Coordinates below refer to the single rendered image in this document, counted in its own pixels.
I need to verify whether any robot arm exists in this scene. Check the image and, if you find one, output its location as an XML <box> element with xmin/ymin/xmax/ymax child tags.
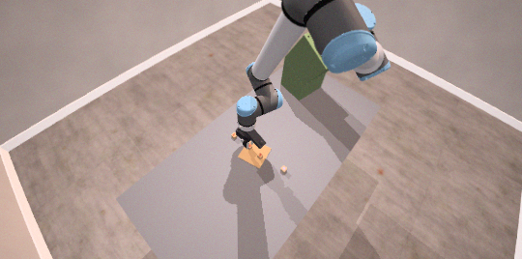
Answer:
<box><xmin>236</xmin><ymin>0</ymin><xmax>391</xmax><ymax>149</ymax></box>

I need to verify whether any peach flat mat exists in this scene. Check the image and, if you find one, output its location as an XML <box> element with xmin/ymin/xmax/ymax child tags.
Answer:
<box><xmin>238</xmin><ymin>143</ymin><xmax>271</xmax><ymax>169</ymax></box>

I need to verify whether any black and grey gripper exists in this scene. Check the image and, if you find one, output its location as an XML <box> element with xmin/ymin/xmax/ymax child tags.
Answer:
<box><xmin>236</xmin><ymin>127</ymin><xmax>253</xmax><ymax>150</ymax></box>

